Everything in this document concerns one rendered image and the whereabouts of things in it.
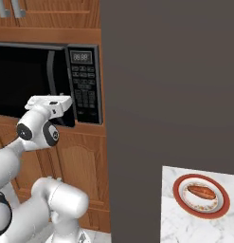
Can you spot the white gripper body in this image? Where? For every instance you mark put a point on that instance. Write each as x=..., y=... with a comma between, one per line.
x=47, y=101

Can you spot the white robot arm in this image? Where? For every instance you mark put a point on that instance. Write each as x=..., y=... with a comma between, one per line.
x=61, y=202

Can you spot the black microwave door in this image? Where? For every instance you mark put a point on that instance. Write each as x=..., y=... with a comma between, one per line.
x=23, y=82

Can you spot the black microwave oven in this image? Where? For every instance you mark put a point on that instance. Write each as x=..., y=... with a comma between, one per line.
x=83, y=85

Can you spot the dark grey fridge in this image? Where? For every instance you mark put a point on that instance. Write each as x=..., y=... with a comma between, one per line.
x=165, y=95

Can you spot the red rimmed plate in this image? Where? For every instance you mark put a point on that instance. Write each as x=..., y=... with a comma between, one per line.
x=181, y=196

